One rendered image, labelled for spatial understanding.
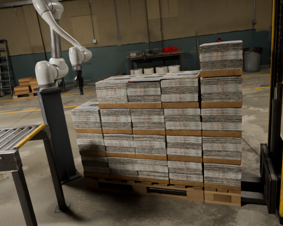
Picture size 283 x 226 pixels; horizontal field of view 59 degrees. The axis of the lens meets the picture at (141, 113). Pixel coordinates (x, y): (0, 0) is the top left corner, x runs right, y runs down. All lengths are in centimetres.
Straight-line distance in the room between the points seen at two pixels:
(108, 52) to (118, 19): 113
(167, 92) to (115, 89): 45
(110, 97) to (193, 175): 96
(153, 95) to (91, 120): 64
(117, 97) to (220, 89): 83
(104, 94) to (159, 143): 63
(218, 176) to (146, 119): 74
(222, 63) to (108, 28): 719
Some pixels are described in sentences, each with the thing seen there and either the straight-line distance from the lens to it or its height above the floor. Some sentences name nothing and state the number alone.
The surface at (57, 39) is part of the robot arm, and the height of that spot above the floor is 147.
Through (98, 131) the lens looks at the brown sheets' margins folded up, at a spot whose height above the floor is 63.
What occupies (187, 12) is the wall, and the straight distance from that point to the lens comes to 886.
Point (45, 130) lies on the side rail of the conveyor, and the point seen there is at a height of 76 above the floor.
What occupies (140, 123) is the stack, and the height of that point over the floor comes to 70.
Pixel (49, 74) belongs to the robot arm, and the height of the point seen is 115.
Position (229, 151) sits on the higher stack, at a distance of 204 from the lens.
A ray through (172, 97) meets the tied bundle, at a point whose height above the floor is 93.
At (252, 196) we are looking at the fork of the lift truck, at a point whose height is 7.
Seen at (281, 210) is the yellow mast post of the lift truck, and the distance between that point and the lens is 208.
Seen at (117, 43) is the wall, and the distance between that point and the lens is 876.
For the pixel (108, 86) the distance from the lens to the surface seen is 211.
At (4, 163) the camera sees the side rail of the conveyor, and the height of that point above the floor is 73.
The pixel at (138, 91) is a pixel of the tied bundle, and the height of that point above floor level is 98.
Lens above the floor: 137
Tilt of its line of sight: 16 degrees down
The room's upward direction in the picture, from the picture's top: 6 degrees counter-clockwise
